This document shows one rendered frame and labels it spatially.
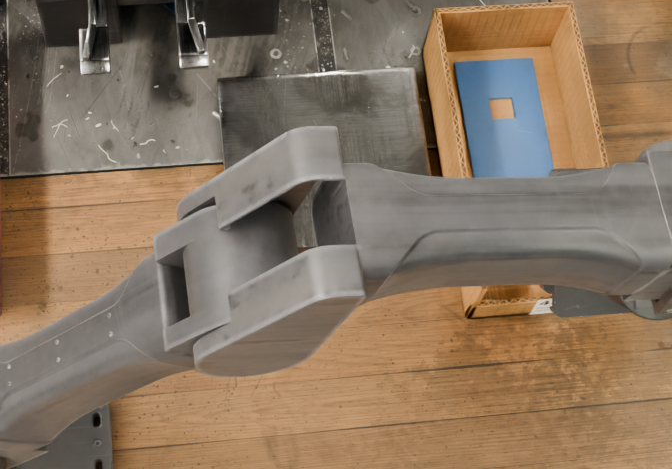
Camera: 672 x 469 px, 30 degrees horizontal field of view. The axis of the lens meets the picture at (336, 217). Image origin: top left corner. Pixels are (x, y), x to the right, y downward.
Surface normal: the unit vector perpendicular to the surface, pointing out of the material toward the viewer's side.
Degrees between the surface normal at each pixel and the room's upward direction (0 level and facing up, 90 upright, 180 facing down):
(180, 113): 0
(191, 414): 0
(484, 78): 0
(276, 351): 90
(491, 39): 90
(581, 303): 33
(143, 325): 48
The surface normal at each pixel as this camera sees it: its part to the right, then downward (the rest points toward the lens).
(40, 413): 0.18, 0.87
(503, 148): 0.08, -0.40
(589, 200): 0.31, -0.41
